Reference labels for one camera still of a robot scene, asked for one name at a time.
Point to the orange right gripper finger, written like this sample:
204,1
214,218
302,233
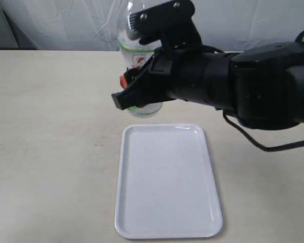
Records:
137,104

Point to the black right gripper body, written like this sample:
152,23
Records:
156,81

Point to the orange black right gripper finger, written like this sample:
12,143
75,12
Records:
129,76

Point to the clear plastic drink bottle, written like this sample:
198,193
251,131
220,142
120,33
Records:
135,55

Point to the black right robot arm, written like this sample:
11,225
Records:
263,88

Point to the white backdrop cloth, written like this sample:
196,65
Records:
92,25

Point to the white plastic tray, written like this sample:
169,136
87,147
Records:
166,187

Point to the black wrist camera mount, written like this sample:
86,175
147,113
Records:
170,23

